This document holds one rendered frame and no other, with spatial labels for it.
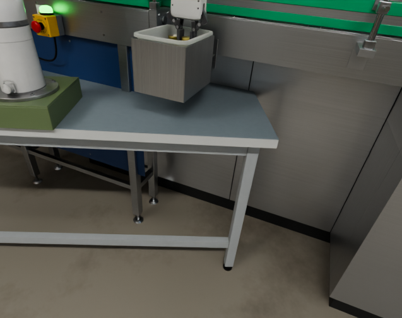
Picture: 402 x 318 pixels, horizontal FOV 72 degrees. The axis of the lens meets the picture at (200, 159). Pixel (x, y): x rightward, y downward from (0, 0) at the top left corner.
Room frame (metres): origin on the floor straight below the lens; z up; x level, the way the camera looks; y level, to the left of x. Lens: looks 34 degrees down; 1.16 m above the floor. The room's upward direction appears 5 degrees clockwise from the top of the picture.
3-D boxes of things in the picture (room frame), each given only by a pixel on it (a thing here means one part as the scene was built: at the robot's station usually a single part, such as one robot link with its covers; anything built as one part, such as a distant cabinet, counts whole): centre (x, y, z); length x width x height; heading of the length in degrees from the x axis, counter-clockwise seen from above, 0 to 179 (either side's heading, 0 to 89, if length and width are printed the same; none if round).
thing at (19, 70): (0.80, 0.56, 0.91); 0.19 x 0.19 x 0.18
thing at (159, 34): (0.89, 0.11, 0.97); 0.22 x 0.17 x 0.09; 160
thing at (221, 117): (1.46, 0.61, 0.73); 1.58 x 1.52 x 0.04; 94
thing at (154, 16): (1.04, 0.18, 1.02); 0.09 x 0.04 x 0.07; 160
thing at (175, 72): (0.92, 0.10, 0.92); 0.27 x 0.17 x 0.15; 160
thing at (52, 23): (1.10, 0.61, 0.96); 0.07 x 0.07 x 0.07; 70
